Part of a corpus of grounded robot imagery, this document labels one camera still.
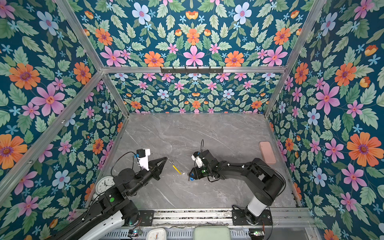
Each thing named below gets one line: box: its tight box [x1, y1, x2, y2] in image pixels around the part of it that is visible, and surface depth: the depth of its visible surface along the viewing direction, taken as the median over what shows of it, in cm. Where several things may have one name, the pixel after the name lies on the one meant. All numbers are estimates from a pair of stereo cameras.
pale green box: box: [193, 225, 231, 240], surface depth 69 cm
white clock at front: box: [146, 228, 166, 240], surface depth 69 cm
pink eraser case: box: [259, 141, 276, 165], surface depth 100 cm
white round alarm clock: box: [95, 176, 116, 195], surface depth 83 cm
